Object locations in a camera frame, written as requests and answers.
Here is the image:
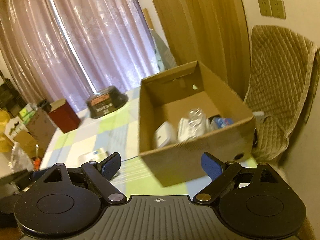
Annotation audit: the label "green white medicine box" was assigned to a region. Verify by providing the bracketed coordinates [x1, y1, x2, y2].
[78, 148, 108, 165]

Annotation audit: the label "blue white tissue pack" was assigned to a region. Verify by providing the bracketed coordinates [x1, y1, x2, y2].
[210, 117, 234, 130]

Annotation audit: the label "white remote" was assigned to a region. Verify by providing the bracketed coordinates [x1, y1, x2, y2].
[177, 118, 207, 142]

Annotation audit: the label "white power adapter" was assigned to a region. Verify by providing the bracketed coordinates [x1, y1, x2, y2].
[153, 121, 177, 148]

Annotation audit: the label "black remote control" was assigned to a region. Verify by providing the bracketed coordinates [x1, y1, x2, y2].
[208, 114, 221, 122]

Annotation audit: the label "clear plastic bag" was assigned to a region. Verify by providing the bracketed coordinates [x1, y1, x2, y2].
[8, 142, 34, 172]

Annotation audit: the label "yellow plastic bag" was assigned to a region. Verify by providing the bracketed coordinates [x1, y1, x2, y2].
[0, 109, 13, 153]

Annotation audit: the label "checkered tablecloth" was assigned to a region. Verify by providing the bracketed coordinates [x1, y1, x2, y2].
[38, 87, 258, 201]

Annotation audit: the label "cardboard boxes pile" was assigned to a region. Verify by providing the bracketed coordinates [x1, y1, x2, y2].
[4, 108, 57, 158]

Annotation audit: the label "brown cardboard box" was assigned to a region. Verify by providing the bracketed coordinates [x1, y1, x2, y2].
[139, 61, 255, 186]

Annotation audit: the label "black instant noodle bowl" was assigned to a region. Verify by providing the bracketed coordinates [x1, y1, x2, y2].
[86, 86, 129, 119]

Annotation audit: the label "dark red box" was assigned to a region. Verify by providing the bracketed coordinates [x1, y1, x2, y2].
[48, 99, 80, 133]

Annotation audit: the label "quilted beige chair cover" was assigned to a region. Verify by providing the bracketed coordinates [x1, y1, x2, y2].
[245, 25, 319, 161]

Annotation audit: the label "grey paper bag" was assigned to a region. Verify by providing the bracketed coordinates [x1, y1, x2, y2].
[149, 29, 177, 72]

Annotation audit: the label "pink curtain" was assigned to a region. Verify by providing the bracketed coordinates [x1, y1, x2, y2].
[1, 0, 159, 111]

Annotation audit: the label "wall sockets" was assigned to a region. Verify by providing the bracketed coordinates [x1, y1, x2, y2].
[258, 0, 286, 20]

